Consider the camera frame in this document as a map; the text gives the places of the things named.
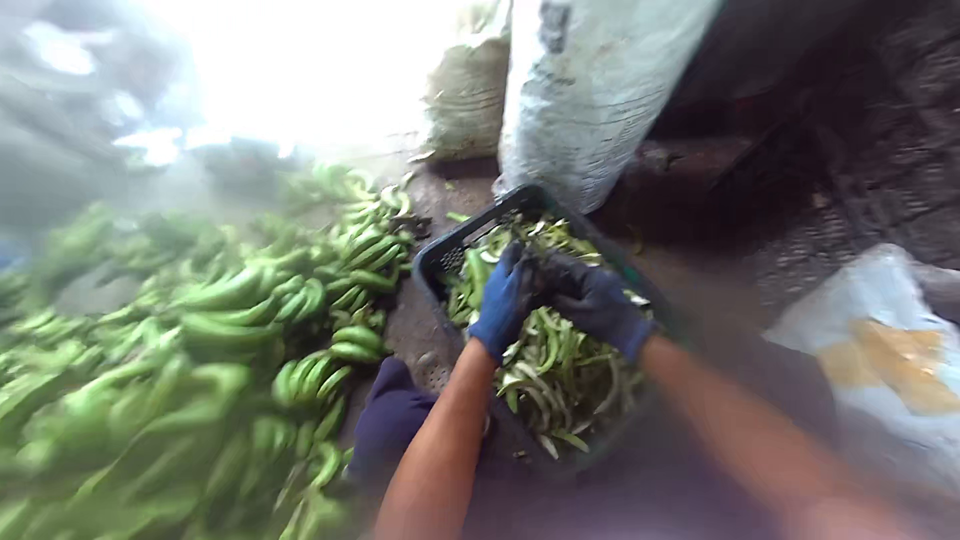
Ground person's right forearm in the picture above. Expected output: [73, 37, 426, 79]
[639, 333, 912, 540]

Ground person's left forearm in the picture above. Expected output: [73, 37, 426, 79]
[375, 337, 499, 540]

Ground person's right hand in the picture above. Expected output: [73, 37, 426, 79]
[537, 252, 658, 364]

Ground dark plastic crate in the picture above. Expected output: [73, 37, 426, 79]
[412, 184, 687, 475]

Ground pile of banana peels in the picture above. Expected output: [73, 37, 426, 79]
[444, 214, 652, 460]

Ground large white woven sack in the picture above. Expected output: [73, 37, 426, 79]
[495, 0, 726, 216]

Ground beige woven sack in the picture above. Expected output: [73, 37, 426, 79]
[420, 0, 513, 165]

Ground person's legs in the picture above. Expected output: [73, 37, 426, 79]
[346, 356, 781, 540]

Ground white sack with yellow print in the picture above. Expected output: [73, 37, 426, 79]
[763, 243, 960, 460]

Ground heap of green bananas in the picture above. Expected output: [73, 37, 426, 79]
[0, 163, 418, 540]

